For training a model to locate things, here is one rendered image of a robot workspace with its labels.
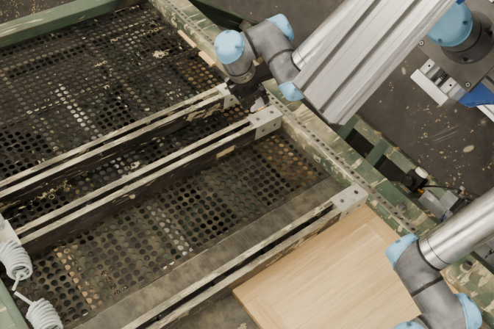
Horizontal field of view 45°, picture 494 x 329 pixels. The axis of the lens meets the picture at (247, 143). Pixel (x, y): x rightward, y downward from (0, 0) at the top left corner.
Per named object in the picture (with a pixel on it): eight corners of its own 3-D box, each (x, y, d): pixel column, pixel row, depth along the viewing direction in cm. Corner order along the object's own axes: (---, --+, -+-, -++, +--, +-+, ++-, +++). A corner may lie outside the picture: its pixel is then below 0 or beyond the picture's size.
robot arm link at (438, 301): (456, 271, 117) (409, 297, 116) (491, 323, 113) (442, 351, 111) (445, 279, 125) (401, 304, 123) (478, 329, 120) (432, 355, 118)
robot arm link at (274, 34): (303, 55, 150) (264, 75, 150) (284, 20, 154) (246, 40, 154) (300, 40, 142) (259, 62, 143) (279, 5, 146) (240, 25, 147)
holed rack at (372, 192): (418, 230, 192) (419, 229, 191) (412, 234, 190) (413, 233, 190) (145, -22, 271) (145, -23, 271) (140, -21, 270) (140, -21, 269)
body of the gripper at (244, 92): (231, 95, 170) (219, 74, 160) (255, 76, 171) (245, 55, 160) (245, 113, 167) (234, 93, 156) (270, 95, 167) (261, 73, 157)
